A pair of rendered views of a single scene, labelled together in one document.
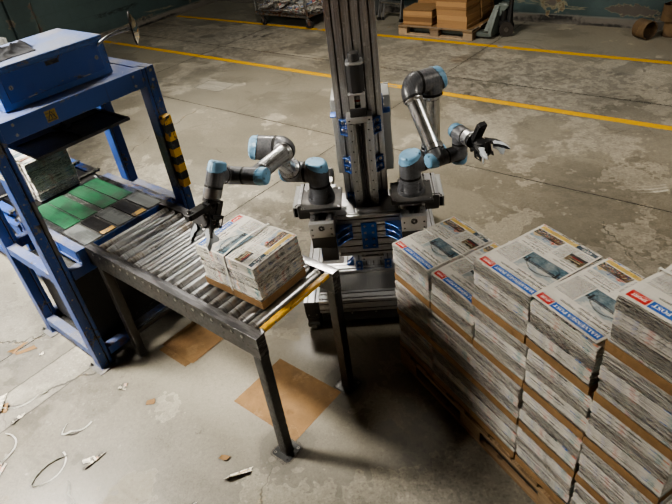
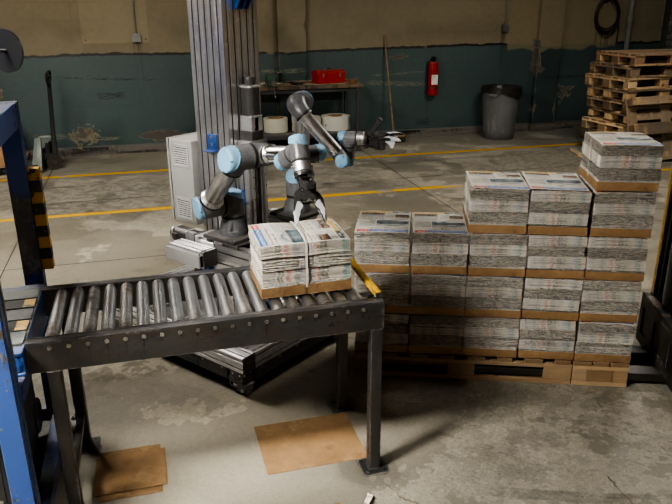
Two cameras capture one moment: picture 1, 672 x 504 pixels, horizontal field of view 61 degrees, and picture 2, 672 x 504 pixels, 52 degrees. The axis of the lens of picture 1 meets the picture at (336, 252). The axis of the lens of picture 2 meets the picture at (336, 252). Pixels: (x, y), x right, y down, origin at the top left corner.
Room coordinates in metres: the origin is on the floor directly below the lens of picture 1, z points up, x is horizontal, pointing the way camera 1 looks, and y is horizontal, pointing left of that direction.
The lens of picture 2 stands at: (0.59, 2.63, 1.93)
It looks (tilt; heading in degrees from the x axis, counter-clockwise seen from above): 20 degrees down; 301
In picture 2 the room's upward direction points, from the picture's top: straight up
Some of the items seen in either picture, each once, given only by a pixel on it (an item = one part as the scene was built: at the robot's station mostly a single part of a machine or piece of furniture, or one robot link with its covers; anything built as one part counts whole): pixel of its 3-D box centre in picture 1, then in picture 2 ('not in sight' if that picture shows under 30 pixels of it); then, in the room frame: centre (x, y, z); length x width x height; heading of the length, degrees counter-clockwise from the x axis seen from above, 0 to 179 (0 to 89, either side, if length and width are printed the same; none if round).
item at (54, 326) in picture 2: (135, 229); (57, 316); (2.79, 1.10, 0.77); 0.47 x 0.05 x 0.05; 137
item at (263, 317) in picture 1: (286, 299); (344, 284); (1.99, 0.25, 0.77); 0.47 x 0.05 x 0.05; 137
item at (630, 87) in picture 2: not in sight; (643, 101); (1.88, -7.51, 0.65); 1.33 x 0.94 x 1.30; 51
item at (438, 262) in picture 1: (502, 357); (462, 294); (1.79, -0.69, 0.42); 1.17 x 0.39 x 0.83; 25
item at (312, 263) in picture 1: (240, 241); (204, 284); (2.57, 0.50, 0.74); 1.34 x 0.05 x 0.12; 47
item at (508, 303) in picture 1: (535, 282); (494, 202); (1.67, -0.75, 0.95); 0.38 x 0.29 x 0.23; 115
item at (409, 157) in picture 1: (411, 163); (296, 181); (2.71, -0.46, 0.98); 0.13 x 0.12 x 0.14; 109
